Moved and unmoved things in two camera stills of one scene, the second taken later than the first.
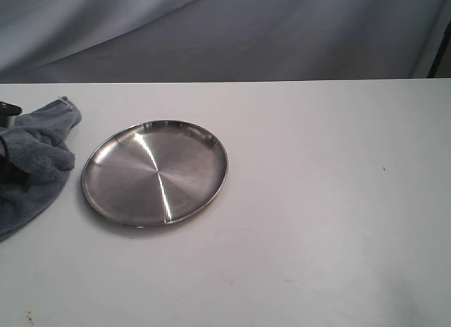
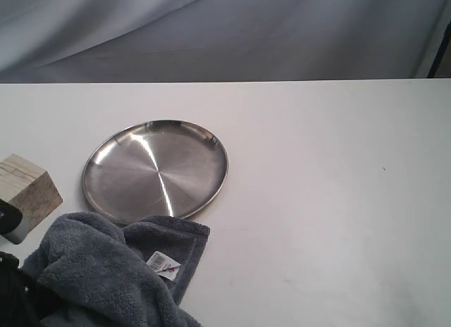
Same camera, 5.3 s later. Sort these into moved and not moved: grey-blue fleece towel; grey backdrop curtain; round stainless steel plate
Moved: grey-blue fleece towel
Not moved: round stainless steel plate; grey backdrop curtain
